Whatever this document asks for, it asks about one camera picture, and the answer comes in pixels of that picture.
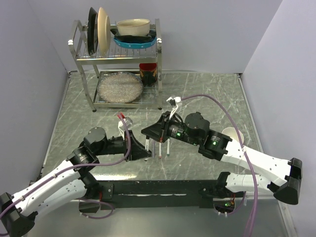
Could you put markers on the red white marker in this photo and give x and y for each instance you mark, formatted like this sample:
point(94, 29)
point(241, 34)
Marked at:
point(160, 150)

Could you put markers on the speckled glass plate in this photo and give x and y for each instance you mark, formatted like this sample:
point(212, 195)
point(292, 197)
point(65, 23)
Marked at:
point(120, 87)

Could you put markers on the green white marker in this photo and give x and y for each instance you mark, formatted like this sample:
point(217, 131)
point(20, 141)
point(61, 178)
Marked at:
point(168, 147)

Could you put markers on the red black cup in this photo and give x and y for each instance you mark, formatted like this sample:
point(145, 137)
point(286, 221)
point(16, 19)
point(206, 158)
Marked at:
point(148, 73)

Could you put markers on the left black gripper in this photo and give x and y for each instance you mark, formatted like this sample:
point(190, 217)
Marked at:
point(138, 150)

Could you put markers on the black plate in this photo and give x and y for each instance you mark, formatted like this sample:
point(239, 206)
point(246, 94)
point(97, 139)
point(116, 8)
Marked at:
point(92, 34)

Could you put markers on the white red small bowl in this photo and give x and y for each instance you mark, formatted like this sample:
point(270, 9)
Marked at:
point(231, 132)

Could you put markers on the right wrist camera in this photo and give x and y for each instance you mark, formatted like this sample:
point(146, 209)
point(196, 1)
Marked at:
point(176, 103)

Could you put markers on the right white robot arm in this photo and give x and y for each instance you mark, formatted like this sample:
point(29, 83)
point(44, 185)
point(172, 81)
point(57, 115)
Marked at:
point(270, 175)

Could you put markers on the black white marker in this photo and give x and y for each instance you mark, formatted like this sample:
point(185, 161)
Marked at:
point(147, 143)

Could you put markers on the aluminium frame rail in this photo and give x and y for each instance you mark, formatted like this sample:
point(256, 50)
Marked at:
point(226, 185)

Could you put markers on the purple pen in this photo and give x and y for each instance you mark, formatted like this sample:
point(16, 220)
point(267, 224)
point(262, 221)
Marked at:
point(153, 149)

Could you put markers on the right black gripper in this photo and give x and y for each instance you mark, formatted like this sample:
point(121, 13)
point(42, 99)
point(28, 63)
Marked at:
point(155, 131)

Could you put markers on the black base beam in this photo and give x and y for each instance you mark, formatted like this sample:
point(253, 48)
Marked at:
point(159, 193)

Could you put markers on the blue dotted dish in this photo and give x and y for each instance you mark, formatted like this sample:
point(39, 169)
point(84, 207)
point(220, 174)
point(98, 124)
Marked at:
point(135, 45)

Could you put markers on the black dish under bowl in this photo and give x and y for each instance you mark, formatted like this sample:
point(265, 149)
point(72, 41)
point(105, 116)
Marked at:
point(134, 39)

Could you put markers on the cream bowl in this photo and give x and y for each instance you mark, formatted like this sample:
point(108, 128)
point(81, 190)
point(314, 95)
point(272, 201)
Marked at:
point(134, 27)

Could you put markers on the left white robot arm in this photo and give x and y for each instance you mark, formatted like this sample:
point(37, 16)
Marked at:
point(18, 215)

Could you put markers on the steel dish rack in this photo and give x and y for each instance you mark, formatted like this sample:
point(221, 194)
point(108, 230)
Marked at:
point(117, 59)

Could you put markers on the beige plate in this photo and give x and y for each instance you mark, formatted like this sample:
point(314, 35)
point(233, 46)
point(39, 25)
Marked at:
point(104, 32)

